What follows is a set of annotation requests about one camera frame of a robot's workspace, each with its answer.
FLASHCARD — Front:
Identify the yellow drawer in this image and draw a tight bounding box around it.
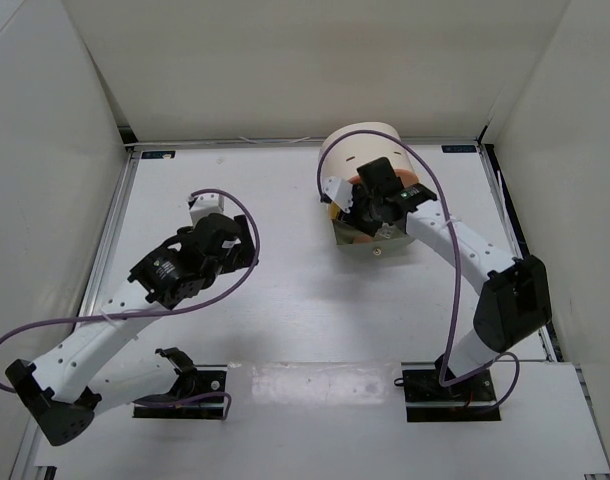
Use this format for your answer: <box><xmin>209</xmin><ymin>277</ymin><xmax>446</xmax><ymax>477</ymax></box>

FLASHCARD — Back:
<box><xmin>328</xmin><ymin>203</ymin><xmax>355</xmax><ymax>226</ymax></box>

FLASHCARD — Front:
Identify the pale bottom drawer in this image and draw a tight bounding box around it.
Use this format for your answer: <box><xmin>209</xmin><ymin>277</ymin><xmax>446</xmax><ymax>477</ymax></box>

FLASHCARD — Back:
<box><xmin>332</xmin><ymin>221</ymin><xmax>415</xmax><ymax>257</ymax></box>

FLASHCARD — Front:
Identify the clear bottle blue label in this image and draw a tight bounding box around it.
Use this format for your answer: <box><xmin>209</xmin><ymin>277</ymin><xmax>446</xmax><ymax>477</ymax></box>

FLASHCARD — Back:
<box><xmin>375</xmin><ymin>224</ymin><xmax>394</xmax><ymax>240</ymax></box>

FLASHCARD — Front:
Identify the beige makeup sponge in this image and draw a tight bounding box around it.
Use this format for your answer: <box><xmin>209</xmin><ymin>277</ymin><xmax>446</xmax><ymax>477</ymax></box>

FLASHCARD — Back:
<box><xmin>352</xmin><ymin>235</ymin><xmax>374</xmax><ymax>244</ymax></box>

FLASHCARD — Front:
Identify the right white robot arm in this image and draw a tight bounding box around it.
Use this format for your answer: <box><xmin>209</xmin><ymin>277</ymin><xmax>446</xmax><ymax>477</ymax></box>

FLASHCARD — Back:
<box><xmin>352</xmin><ymin>157</ymin><xmax>552</xmax><ymax>400</ymax></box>

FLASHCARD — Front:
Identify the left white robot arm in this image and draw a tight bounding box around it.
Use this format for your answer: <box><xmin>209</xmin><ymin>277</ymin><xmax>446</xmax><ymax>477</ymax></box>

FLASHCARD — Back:
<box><xmin>5</xmin><ymin>213</ymin><xmax>260</xmax><ymax>447</ymax></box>

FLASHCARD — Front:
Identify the cream round drawer cabinet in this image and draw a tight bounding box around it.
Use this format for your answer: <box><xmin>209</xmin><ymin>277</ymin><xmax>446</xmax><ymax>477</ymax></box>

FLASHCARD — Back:
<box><xmin>317</xmin><ymin>122</ymin><xmax>416</xmax><ymax>200</ymax></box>

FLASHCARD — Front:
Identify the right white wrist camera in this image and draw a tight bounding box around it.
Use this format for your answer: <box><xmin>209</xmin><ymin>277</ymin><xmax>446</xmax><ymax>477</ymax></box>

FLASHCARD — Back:
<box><xmin>322</xmin><ymin>176</ymin><xmax>353</xmax><ymax>213</ymax></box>

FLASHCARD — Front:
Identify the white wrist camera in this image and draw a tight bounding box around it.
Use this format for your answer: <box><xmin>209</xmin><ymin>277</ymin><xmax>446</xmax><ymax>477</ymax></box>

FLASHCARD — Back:
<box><xmin>322</xmin><ymin>176</ymin><xmax>353</xmax><ymax>213</ymax></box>
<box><xmin>188</xmin><ymin>193</ymin><xmax>224</xmax><ymax>227</ymax></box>

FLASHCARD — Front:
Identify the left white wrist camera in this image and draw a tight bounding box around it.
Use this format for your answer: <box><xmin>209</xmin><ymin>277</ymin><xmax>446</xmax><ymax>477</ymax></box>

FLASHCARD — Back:
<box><xmin>188</xmin><ymin>193</ymin><xmax>224</xmax><ymax>227</ymax></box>

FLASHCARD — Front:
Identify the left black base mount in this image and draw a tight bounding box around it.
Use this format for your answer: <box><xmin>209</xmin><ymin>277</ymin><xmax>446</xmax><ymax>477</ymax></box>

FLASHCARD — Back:
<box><xmin>133</xmin><ymin>365</ymin><xmax>230</xmax><ymax>421</ymax></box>

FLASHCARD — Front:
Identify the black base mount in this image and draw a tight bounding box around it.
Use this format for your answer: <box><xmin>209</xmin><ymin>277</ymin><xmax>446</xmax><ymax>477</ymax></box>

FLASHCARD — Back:
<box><xmin>393</xmin><ymin>364</ymin><xmax>501</xmax><ymax>423</ymax></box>
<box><xmin>133</xmin><ymin>365</ymin><xmax>230</xmax><ymax>421</ymax></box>

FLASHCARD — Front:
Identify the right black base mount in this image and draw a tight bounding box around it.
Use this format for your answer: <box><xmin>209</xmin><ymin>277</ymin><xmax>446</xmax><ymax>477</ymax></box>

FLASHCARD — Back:
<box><xmin>393</xmin><ymin>364</ymin><xmax>501</xmax><ymax>423</ymax></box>

